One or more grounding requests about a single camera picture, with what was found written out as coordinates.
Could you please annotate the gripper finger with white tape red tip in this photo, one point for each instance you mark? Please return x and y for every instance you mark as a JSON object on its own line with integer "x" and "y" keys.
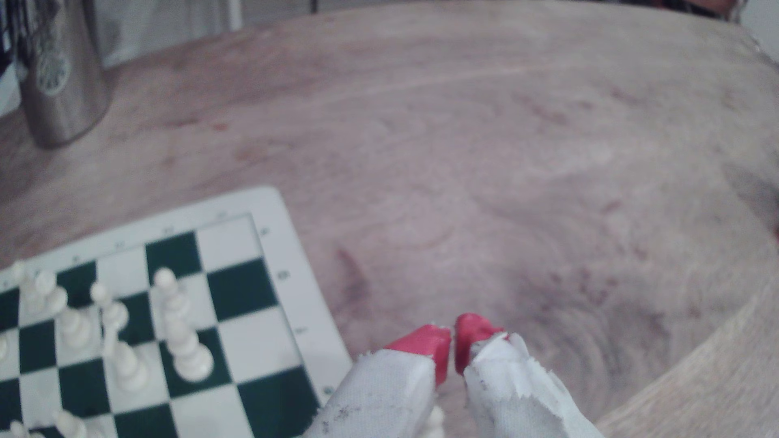
{"x": 383, "y": 395}
{"x": 517, "y": 401}

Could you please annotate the green and white chess board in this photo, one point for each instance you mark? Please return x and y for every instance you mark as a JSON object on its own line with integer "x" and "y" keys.
{"x": 243, "y": 292}

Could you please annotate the tall white chess piece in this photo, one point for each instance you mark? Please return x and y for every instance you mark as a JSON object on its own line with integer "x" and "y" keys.
{"x": 185, "y": 347}
{"x": 125, "y": 359}

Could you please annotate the white chess pawn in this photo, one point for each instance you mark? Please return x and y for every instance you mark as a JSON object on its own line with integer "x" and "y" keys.
{"x": 70, "y": 424}
{"x": 19, "y": 430}
{"x": 27, "y": 289}
{"x": 73, "y": 322}

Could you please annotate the stainless steel tumbler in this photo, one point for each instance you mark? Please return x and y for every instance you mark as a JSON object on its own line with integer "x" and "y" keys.
{"x": 61, "y": 79}

